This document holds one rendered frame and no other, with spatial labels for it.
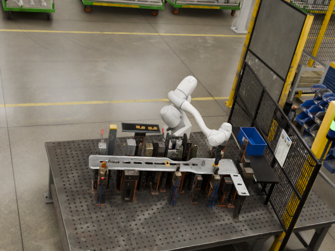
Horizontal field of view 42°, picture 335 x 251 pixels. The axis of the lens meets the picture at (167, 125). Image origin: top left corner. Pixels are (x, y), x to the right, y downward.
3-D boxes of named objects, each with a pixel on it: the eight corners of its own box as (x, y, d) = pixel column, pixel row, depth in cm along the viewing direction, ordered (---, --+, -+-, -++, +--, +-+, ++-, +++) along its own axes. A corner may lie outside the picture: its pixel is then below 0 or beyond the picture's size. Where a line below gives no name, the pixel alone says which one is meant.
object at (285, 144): (281, 169, 400) (292, 141, 383) (272, 154, 418) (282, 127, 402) (283, 169, 400) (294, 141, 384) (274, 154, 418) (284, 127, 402)
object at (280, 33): (273, 149, 641) (321, 17, 536) (265, 150, 635) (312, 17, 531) (231, 102, 743) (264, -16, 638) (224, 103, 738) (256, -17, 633)
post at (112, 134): (104, 167, 430) (109, 130, 407) (104, 162, 436) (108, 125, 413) (112, 167, 432) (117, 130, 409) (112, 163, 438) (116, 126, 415)
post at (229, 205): (228, 207, 410) (235, 184, 395) (224, 199, 419) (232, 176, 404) (234, 208, 411) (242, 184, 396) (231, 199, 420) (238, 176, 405)
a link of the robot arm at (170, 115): (165, 126, 482) (154, 113, 469) (175, 113, 485) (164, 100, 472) (174, 129, 469) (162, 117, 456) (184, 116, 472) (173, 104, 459)
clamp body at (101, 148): (93, 179, 412) (96, 148, 394) (93, 172, 422) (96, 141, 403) (104, 180, 415) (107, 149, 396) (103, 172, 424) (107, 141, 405)
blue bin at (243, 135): (248, 155, 430) (251, 144, 423) (237, 137, 455) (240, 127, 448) (263, 155, 435) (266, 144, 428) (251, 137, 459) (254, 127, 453)
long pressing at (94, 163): (88, 171, 377) (88, 169, 376) (88, 155, 395) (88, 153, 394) (239, 175, 408) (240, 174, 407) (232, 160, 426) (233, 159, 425)
